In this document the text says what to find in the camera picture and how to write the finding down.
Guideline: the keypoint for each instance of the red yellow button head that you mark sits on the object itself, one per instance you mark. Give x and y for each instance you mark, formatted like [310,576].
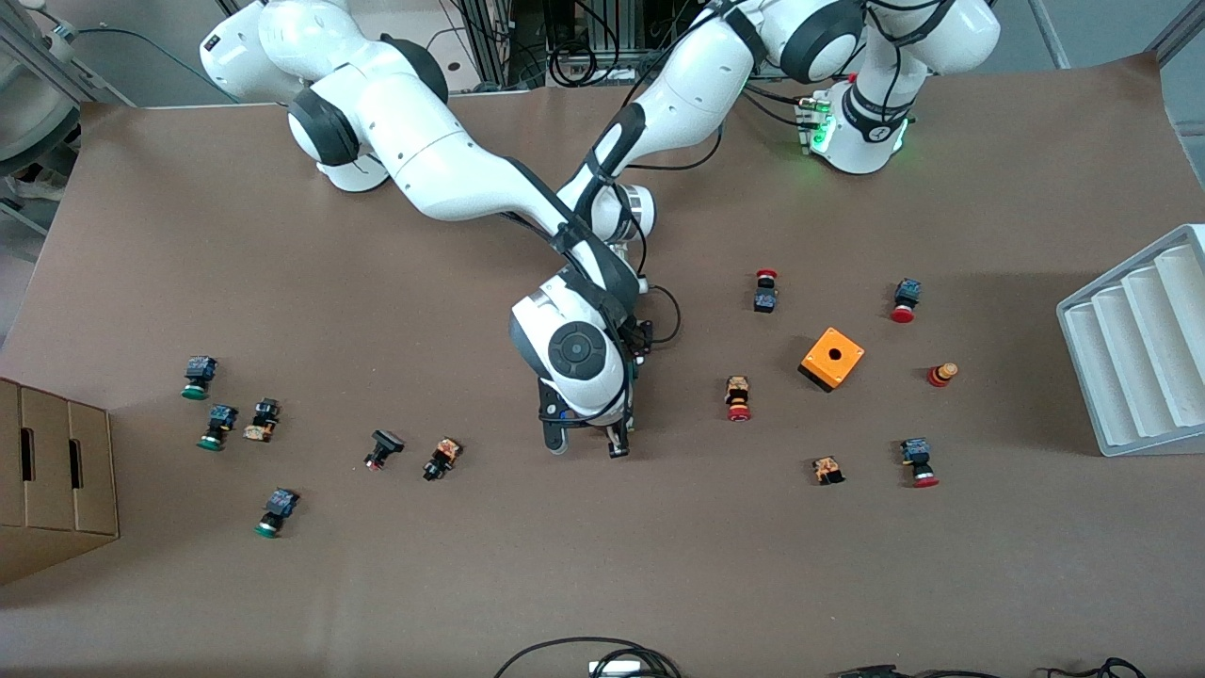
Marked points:
[939,376]

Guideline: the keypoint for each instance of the red button black block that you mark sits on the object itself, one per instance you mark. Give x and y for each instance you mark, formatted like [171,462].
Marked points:
[765,301]

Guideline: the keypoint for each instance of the black square button red base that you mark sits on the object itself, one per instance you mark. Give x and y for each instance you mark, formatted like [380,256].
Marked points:
[386,441]

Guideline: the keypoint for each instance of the aluminium frame rack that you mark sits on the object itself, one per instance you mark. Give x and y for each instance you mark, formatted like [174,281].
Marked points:
[494,42]

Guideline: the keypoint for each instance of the white ribbed tray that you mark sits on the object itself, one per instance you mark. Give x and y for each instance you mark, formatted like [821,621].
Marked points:
[1130,377]

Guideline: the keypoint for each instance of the orange button enclosure box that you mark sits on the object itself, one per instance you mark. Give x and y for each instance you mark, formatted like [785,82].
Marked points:
[824,369]

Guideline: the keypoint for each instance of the red mushroom button blue block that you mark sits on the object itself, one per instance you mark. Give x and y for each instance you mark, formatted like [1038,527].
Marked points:
[916,454]
[907,292]

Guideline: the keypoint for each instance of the white plug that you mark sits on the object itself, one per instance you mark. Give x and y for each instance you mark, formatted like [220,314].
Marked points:
[612,669]

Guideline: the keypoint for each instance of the aluminium profile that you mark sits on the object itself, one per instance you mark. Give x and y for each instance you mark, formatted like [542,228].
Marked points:
[89,80]
[1181,33]

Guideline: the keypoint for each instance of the black selector switch orange block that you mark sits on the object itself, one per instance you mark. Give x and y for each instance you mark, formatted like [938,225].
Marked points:
[444,454]

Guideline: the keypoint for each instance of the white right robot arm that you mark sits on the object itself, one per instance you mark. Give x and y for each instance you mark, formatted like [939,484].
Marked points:
[452,160]

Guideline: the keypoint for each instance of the grey chair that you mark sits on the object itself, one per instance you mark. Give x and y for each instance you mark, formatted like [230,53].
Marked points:
[38,113]

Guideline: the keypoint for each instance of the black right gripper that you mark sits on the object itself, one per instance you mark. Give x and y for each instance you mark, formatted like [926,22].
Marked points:
[620,436]

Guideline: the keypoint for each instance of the brown cardboard box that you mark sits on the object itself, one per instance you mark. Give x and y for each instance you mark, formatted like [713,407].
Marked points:
[56,471]

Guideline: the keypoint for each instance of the green mushroom button blue block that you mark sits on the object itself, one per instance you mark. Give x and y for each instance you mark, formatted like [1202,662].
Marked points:
[200,369]
[221,417]
[281,504]

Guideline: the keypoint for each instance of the orange black contact block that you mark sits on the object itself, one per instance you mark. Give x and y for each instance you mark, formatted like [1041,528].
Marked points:
[827,469]

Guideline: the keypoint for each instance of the grey metal strip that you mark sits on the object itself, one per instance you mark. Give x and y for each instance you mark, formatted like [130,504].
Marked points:
[1050,33]

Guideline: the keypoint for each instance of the red mushroom button orange block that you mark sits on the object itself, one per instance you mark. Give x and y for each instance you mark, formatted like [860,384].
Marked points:
[738,395]

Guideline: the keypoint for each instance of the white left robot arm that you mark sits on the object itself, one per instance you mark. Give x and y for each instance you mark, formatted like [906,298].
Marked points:
[678,85]

